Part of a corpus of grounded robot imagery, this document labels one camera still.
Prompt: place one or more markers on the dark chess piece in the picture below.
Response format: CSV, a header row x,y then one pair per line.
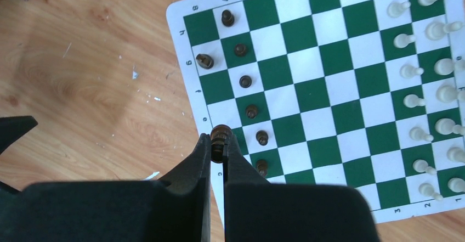
x,y
245,81

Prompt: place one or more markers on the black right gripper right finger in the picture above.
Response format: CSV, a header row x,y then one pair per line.
x,y
257,210

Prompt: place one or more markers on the white pawn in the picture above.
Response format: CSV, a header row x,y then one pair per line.
x,y
409,71
412,101
396,9
428,190
421,166
403,40
419,134

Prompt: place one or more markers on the dark knight piece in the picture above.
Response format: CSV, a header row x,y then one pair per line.
x,y
205,61

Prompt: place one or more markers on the green white chess mat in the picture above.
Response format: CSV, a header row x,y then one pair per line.
x,y
325,79

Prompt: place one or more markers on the dark piece in tin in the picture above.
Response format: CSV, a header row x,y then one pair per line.
x,y
220,137

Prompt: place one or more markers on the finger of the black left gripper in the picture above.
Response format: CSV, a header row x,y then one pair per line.
x,y
13,128

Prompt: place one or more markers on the white horse knight piece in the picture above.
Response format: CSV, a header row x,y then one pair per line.
x,y
456,185

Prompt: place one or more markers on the white bishop piece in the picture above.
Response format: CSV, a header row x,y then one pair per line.
x,y
456,154
447,66

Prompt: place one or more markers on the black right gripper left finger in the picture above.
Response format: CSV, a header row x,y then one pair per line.
x,y
175,207

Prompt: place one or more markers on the dark pawn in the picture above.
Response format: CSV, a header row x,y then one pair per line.
x,y
262,137
240,50
251,111
227,18

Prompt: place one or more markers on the white queen piece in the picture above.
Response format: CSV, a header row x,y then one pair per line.
x,y
448,94

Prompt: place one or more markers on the white king piece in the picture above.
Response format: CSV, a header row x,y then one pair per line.
x,y
447,126

